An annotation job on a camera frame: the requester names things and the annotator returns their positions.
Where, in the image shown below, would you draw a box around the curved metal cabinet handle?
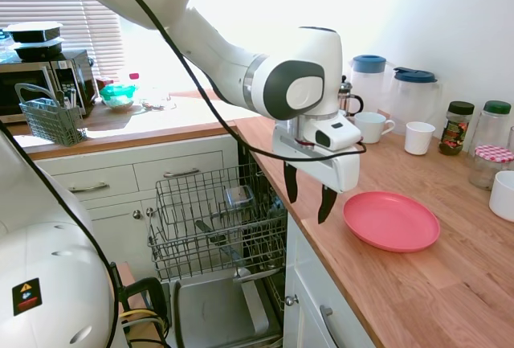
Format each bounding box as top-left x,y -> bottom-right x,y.
319,305 -> 339,348

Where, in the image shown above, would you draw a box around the glass jar, gingham lid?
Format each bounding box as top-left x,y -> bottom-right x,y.
468,145 -> 514,192

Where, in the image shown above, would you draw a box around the white mug with handle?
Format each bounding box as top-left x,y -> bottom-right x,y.
353,112 -> 397,145

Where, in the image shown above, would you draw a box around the glass French press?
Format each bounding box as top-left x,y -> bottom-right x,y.
339,75 -> 365,118

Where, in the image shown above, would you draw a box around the yellow cable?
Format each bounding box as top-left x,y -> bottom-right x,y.
120,308 -> 168,334

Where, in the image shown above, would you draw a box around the clear pitcher, spouted blue lid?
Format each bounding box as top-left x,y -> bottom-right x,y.
391,66 -> 443,137

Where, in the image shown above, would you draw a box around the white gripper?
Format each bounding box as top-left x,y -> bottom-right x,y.
271,121 -> 361,225

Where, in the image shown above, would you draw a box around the pink plastic plate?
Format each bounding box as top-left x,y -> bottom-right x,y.
342,190 -> 442,254

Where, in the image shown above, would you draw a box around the white handleless cup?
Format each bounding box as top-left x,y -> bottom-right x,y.
404,121 -> 437,156

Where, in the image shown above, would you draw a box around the clear pitcher, round blue lid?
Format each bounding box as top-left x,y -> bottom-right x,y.
349,54 -> 389,115

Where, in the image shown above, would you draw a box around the grey cutlery basket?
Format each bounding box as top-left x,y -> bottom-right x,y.
14,83 -> 89,148

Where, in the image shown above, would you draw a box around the metal drawer handle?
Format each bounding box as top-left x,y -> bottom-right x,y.
161,167 -> 201,179
67,181 -> 111,194

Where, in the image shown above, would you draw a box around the white mug at edge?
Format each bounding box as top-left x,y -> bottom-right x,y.
488,170 -> 514,223

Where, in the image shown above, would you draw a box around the white window blinds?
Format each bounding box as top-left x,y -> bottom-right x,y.
0,0 -> 122,80

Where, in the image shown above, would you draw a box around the black kitchen utensil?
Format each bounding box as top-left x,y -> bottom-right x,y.
195,219 -> 247,271

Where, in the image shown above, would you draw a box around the white cabinet beside dishwasher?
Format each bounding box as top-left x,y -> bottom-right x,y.
283,214 -> 377,348

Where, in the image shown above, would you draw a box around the steel dishwasher door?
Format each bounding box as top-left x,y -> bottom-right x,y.
172,271 -> 284,348

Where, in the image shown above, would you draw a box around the clear jar, green lid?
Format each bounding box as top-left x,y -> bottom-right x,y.
467,100 -> 512,160

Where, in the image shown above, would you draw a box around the black robot base clamp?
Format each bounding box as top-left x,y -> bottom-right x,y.
119,277 -> 170,348

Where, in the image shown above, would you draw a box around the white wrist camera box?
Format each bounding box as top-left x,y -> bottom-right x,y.
303,113 -> 363,152

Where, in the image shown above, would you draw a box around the green lidded container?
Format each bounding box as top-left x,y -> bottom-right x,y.
99,84 -> 138,113

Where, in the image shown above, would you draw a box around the clear plastic container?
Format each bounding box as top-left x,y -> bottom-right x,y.
224,185 -> 256,210

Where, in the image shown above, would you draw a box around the coffee jar, black lid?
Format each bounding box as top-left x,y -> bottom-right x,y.
438,100 -> 476,158

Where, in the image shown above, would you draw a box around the steel microwave oven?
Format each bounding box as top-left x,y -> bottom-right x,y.
0,48 -> 100,125

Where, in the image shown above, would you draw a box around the grey wire dishwasher rack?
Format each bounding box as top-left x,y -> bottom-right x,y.
146,165 -> 288,283

